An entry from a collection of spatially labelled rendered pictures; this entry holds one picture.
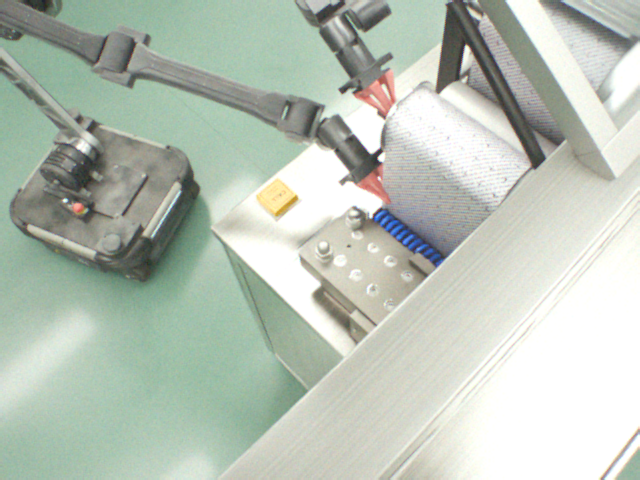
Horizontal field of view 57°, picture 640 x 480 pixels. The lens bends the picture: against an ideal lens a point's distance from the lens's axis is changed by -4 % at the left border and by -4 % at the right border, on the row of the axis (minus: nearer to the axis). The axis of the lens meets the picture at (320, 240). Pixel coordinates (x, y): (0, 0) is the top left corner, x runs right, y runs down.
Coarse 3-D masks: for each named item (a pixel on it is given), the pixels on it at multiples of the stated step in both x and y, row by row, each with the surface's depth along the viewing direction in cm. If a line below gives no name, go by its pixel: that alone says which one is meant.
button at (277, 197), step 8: (272, 184) 142; (280, 184) 142; (264, 192) 142; (272, 192) 141; (280, 192) 141; (288, 192) 141; (264, 200) 140; (272, 200) 140; (280, 200) 140; (288, 200) 140; (272, 208) 139; (280, 208) 139
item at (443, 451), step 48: (624, 240) 73; (576, 288) 70; (624, 288) 70; (576, 336) 68; (624, 336) 67; (528, 384) 65; (576, 384) 65; (624, 384) 65; (480, 432) 63; (528, 432) 63; (576, 432) 63; (624, 432) 62
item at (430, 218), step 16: (384, 160) 112; (384, 176) 116; (400, 176) 111; (400, 192) 115; (416, 192) 111; (432, 192) 106; (384, 208) 126; (400, 208) 120; (416, 208) 115; (432, 208) 110; (448, 208) 106; (416, 224) 119; (432, 224) 114; (448, 224) 109; (464, 224) 105; (432, 240) 119; (448, 240) 114
